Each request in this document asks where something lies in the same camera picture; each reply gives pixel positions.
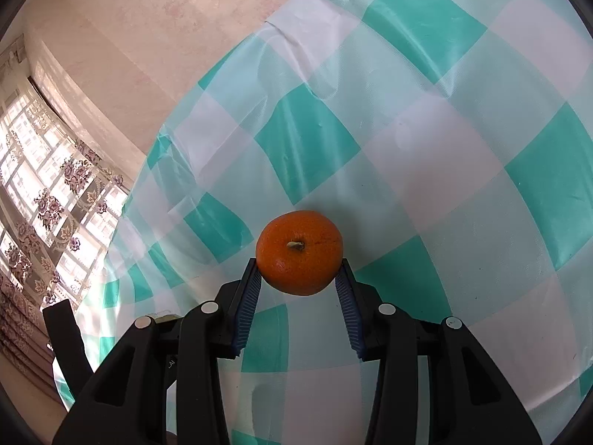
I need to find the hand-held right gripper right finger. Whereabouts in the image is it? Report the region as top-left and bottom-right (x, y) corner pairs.
(334, 260), (544, 445)

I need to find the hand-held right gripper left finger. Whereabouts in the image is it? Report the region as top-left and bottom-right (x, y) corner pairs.
(52, 257), (261, 445)

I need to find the orange tangerine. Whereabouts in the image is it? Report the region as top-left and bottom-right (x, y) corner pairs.
(256, 210), (344, 296)

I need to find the brown pleated curtain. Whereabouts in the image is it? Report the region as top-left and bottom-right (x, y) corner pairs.
(0, 283), (61, 402)

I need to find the sheer floral lace curtain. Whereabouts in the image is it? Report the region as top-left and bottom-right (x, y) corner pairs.
(0, 32), (133, 316)

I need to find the window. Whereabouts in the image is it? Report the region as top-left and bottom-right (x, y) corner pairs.
(0, 74), (128, 297)

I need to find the teal white checkered tablecloth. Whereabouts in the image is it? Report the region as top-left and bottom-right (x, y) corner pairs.
(52, 0), (593, 445)

